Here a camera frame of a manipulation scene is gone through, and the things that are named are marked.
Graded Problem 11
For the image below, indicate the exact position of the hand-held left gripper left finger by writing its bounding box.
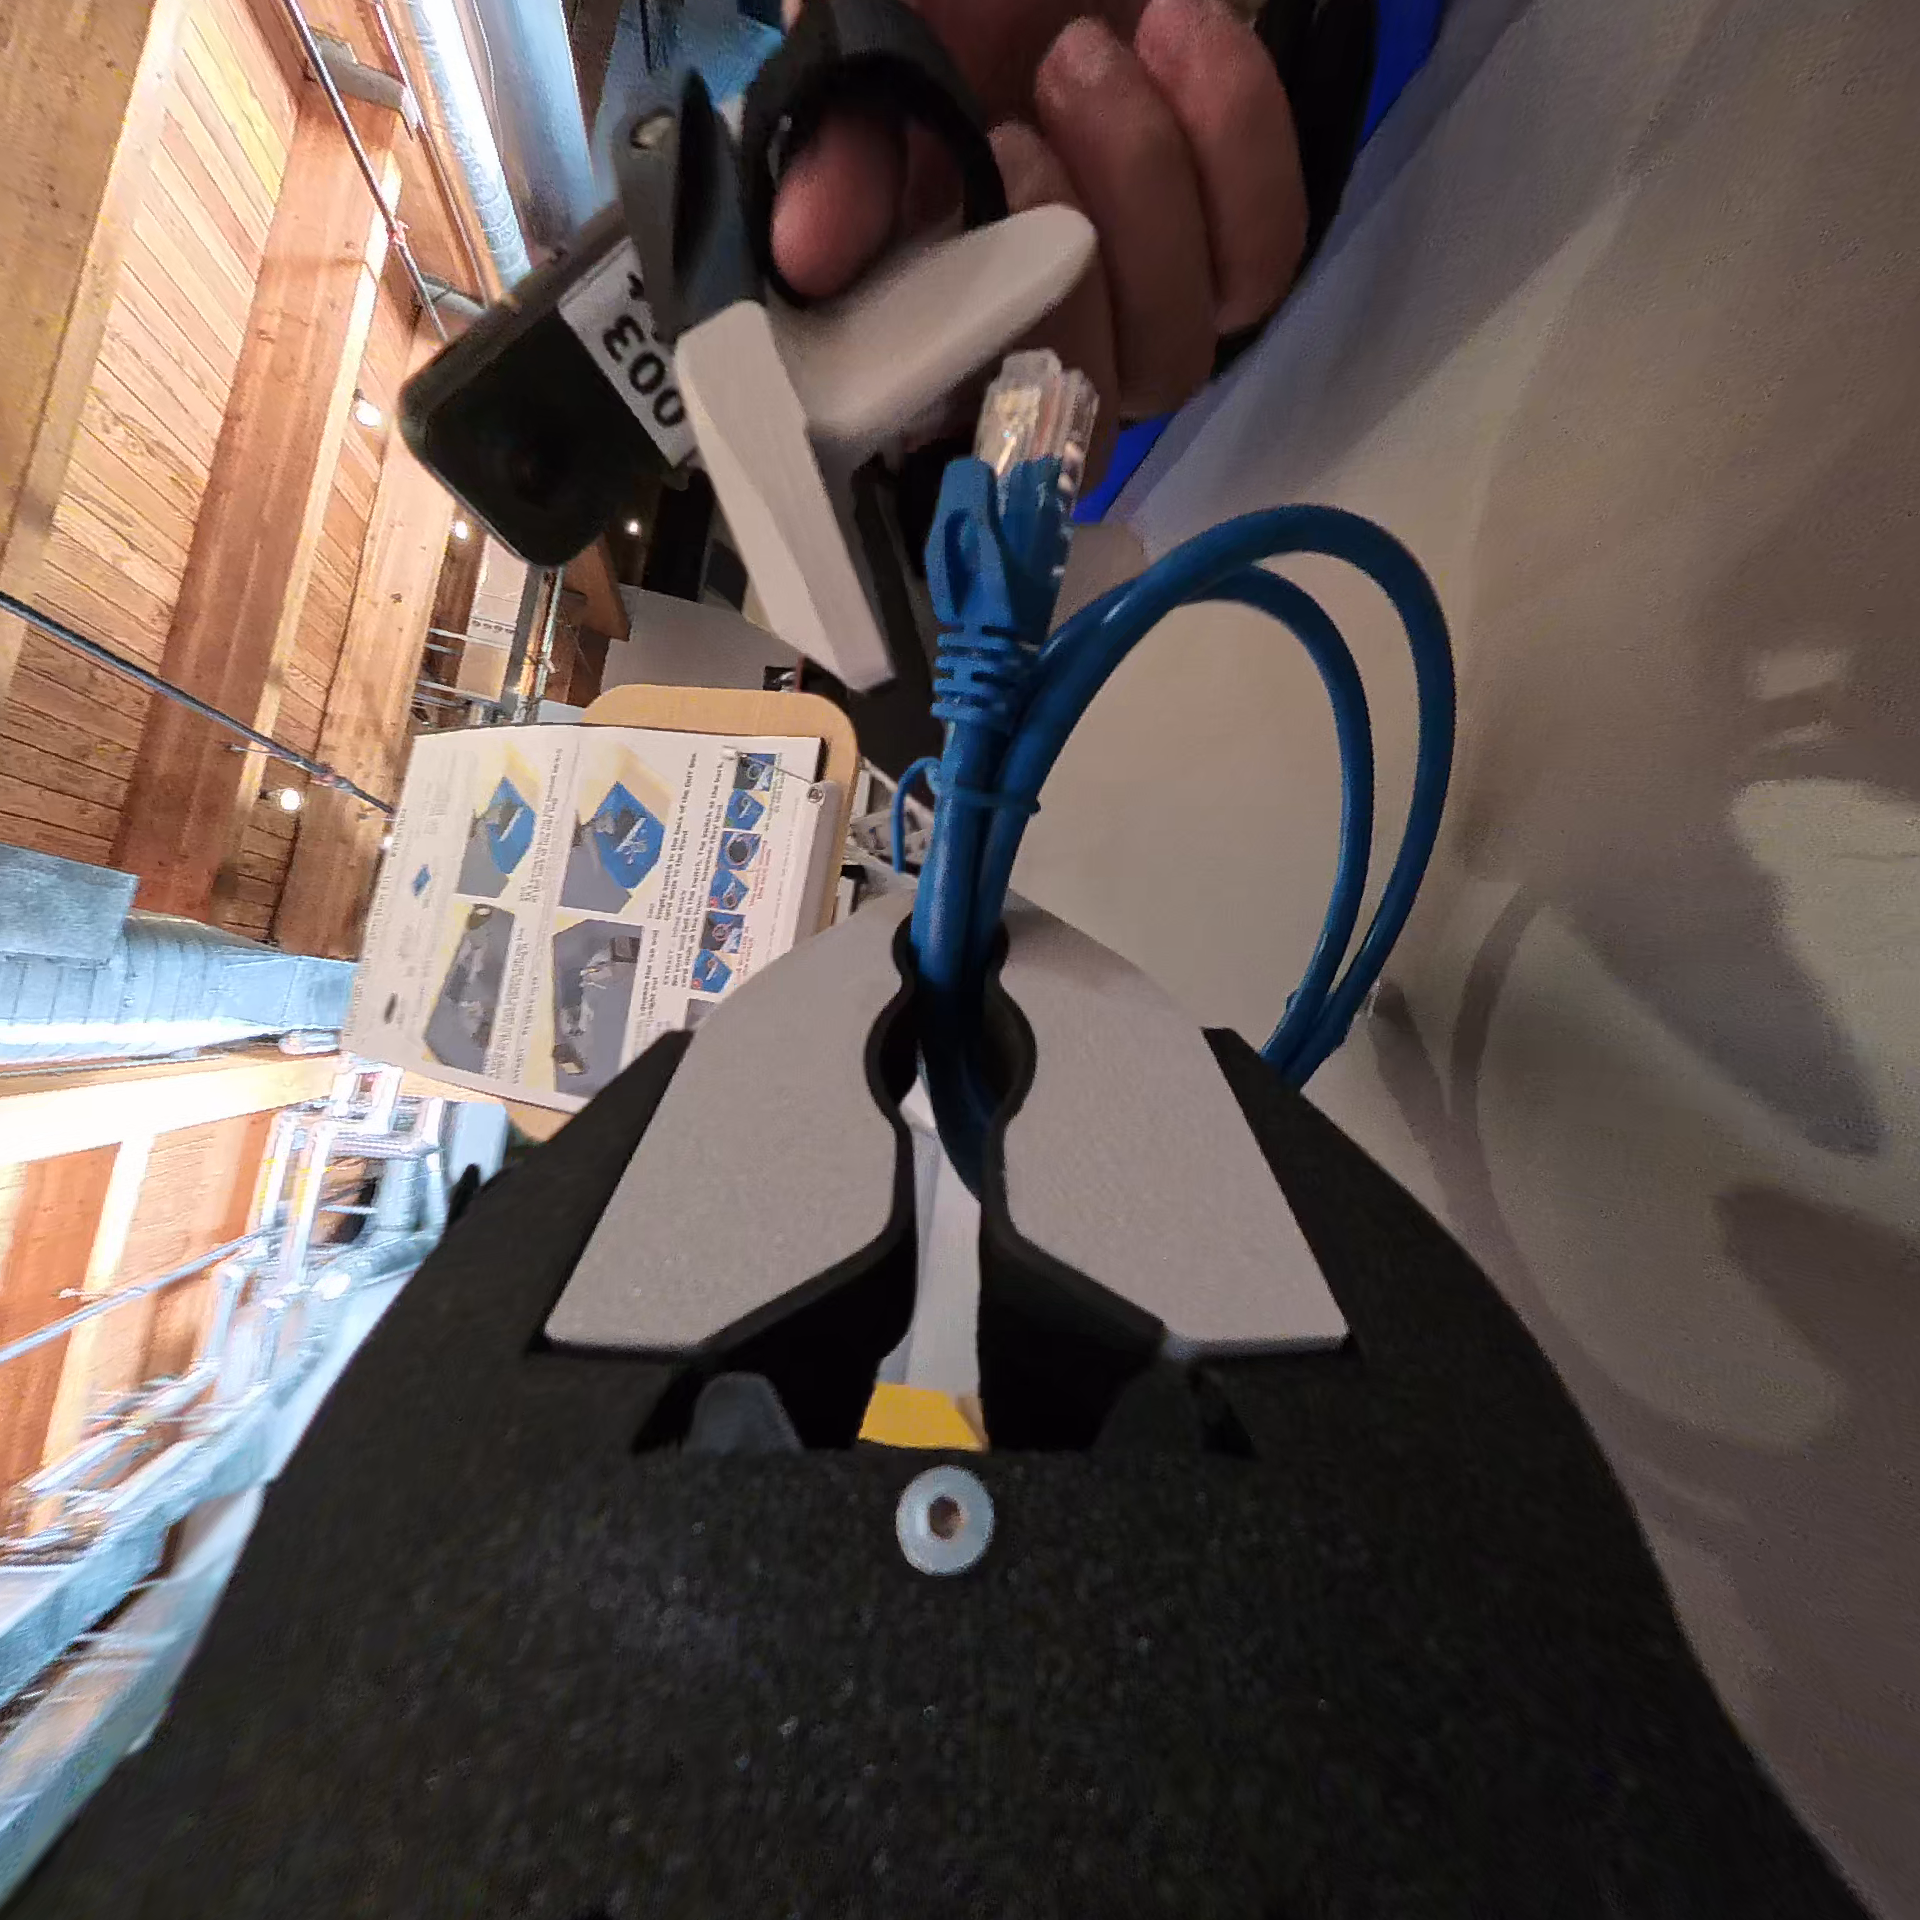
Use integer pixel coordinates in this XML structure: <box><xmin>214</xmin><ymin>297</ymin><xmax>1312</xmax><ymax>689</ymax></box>
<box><xmin>540</xmin><ymin>894</ymin><xmax>922</xmax><ymax>1449</ymax></box>

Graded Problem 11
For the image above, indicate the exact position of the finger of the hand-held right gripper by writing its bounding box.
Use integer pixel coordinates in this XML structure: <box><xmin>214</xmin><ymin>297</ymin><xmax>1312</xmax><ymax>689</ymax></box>
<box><xmin>671</xmin><ymin>297</ymin><xmax>898</xmax><ymax>694</ymax></box>

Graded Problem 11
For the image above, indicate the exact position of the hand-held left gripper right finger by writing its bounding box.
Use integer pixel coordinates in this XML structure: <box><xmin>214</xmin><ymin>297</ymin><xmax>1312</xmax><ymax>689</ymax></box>
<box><xmin>978</xmin><ymin>902</ymin><xmax>1354</xmax><ymax>1449</ymax></box>

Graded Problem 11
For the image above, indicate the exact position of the blue ethernet cable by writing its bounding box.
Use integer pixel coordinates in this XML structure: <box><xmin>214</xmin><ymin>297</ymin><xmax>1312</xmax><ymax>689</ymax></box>
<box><xmin>896</xmin><ymin>347</ymin><xmax>1461</xmax><ymax>1202</ymax></box>

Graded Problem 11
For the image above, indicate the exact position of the yellow plastic bin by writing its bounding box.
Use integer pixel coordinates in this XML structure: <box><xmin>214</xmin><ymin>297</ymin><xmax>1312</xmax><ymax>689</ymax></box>
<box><xmin>864</xmin><ymin>1381</ymin><xmax>992</xmax><ymax>1451</ymax></box>

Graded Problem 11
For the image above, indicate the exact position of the person's right hand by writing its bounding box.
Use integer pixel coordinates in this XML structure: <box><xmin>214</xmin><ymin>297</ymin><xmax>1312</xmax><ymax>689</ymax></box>
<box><xmin>768</xmin><ymin>0</ymin><xmax>1310</xmax><ymax>425</ymax></box>

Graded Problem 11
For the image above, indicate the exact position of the instruction sheet on wooden board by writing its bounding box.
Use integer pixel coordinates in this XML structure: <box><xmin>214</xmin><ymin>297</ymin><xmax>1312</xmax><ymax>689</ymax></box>
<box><xmin>337</xmin><ymin>681</ymin><xmax>866</xmax><ymax>1115</ymax></box>

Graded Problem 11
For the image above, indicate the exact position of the metal air duct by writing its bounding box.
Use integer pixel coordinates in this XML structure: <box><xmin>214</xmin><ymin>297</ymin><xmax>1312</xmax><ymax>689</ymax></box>
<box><xmin>0</xmin><ymin>839</ymin><xmax>360</xmax><ymax>1069</ymax></box>
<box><xmin>381</xmin><ymin>0</ymin><xmax>601</xmax><ymax>302</ymax></box>

